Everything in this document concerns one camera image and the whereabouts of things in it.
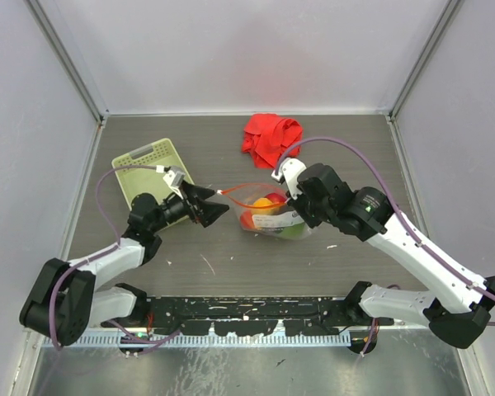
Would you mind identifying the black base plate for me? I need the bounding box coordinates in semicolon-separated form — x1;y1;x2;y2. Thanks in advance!
101;295;395;337

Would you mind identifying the yellow orange fruit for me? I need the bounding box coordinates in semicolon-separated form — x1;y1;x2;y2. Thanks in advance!
251;197;274;215

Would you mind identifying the red crumpled cloth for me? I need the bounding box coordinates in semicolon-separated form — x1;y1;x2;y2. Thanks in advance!
241;113;304;169

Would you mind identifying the red apple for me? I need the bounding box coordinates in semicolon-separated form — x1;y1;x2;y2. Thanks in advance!
266;192;287;210

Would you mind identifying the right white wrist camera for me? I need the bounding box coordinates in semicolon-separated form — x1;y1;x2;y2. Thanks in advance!
271;158;306;200

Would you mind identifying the red strawberry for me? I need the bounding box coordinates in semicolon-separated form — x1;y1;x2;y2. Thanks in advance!
239;211;256;229

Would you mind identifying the clear zip top bag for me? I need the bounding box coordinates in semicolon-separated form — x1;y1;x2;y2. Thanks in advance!
218;183;313;239

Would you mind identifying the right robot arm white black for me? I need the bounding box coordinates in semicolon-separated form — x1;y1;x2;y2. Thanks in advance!
275;158;495;349

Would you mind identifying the slotted cable duct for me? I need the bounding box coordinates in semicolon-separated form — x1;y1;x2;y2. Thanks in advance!
78;332;351;348

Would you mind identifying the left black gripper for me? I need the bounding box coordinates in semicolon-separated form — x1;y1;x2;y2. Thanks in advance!
149;181;227;233

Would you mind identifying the green leafy vegetable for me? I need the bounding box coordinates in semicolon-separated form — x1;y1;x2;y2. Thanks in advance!
278;223;309;240

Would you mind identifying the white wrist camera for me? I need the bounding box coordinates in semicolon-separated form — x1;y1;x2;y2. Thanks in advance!
156;165;186;197
271;158;306;200

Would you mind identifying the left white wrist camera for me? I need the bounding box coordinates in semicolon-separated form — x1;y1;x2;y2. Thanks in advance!
156;165;186;197

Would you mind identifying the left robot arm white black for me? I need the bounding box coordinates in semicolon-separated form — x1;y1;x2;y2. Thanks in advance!
19;181;229;348

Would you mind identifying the green plastic basket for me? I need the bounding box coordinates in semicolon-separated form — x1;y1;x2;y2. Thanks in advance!
111;138;194;208

